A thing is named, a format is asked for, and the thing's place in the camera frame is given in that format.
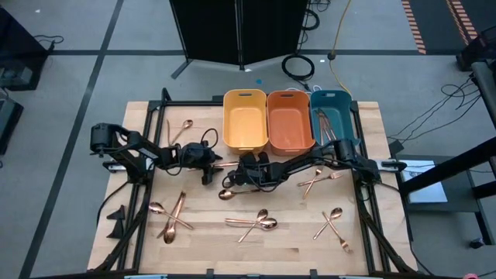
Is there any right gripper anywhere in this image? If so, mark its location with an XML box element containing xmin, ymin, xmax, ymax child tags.
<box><xmin>232</xmin><ymin>151</ymin><xmax>282</xmax><ymax>191</ymax></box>

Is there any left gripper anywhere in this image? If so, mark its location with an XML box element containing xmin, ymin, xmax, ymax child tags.
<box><xmin>178</xmin><ymin>141</ymin><xmax>226</xmax><ymax>186</ymax></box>

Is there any long silver spoon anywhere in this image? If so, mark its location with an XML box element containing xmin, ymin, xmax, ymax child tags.
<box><xmin>224</xmin><ymin>217</ymin><xmax>278</xmax><ymax>232</ymax></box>

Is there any copper cutlery cluster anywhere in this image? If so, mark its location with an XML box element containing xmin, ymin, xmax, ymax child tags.
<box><xmin>157</xmin><ymin>192</ymin><xmax>188</xmax><ymax>239</ymax></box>

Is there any yellow plastic bin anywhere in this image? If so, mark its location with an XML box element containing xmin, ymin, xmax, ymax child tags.
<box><xmin>222</xmin><ymin>89</ymin><xmax>269</xmax><ymax>155</ymax></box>

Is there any orange plastic bin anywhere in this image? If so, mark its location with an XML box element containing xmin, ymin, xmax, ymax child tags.
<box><xmin>266</xmin><ymin>90</ymin><xmax>315</xmax><ymax>157</ymax></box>

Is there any black triangular spare finger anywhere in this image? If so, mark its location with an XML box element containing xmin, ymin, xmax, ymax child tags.
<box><xmin>105</xmin><ymin>221</ymin><xmax>126</xmax><ymax>239</ymax></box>
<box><xmin>106</xmin><ymin>205</ymin><xmax>127</xmax><ymax>222</ymax></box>

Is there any teal plastic bin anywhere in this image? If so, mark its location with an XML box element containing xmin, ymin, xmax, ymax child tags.
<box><xmin>309</xmin><ymin>89</ymin><xmax>361</xmax><ymax>148</ymax></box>

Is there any black folding partition screen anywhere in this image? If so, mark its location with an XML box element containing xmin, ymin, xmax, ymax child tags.
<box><xmin>168</xmin><ymin>0</ymin><xmax>309</xmax><ymax>81</ymax></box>

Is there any white paper sheet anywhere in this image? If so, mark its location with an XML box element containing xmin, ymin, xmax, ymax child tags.
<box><xmin>400</xmin><ymin>159</ymin><xmax>449</xmax><ymax>205</ymax></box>

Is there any black diagonal metal beam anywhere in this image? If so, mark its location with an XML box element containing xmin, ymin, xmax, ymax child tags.
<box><xmin>398</xmin><ymin>136</ymin><xmax>496</xmax><ymax>197</ymax></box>

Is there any grey equipment box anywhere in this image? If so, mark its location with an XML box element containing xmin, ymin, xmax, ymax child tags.
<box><xmin>0</xmin><ymin>96</ymin><xmax>24</xmax><ymax>156</ymax></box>

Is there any dark grey side table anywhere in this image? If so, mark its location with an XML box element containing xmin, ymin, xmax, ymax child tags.
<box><xmin>394</xmin><ymin>154</ymin><xmax>496</xmax><ymax>246</ymax></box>

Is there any black cabinet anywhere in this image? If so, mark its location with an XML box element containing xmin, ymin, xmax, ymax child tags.
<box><xmin>0</xmin><ymin>7</ymin><xmax>50</xmax><ymax>92</ymax></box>

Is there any grey metal pole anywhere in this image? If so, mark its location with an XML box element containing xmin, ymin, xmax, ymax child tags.
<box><xmin>470</xmin><ymin>60</ymin><xmax>496</xmax><ymax>131</ymax></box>

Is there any black metal table frame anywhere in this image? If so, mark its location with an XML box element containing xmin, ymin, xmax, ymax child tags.
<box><xmin>91</xmin><ymin>87</ymin><xmax>419</xmax><ymax>279</ymax></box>

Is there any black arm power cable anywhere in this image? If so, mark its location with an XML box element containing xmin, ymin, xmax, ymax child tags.
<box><xmin>95</xmin><ymin>178</ymin><xmax>131</xmax><ymax>228</ymax></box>

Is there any coiled black cable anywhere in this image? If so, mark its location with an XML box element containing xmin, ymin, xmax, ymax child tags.
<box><xmin>281</xmin><ymin>53</ymin><xmax>315</xmax><ymax>82</ymax></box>

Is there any yellow extension cable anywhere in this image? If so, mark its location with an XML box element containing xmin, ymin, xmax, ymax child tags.
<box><xmin>327</xmin><ymin>0</ymin><xmax>353</xmax><ymax>96</ymax></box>

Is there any black floor cable loop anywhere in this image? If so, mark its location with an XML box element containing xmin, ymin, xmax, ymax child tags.
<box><xmin>298</xmin><ymin>0</ymin><xmax>321</xmax><ymax>32</ymax></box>

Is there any thin black floor cable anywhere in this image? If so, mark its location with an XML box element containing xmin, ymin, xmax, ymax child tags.
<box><xmin>33</xmin><ymin>34</ymin><xmax>65</xmax><ymax>53</ymax></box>

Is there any black cable bundle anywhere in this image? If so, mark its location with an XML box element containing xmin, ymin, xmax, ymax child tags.
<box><xmin>387</xmin><ymin>75</ymin><xmax>484</xmax><ymax>140</ymax></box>

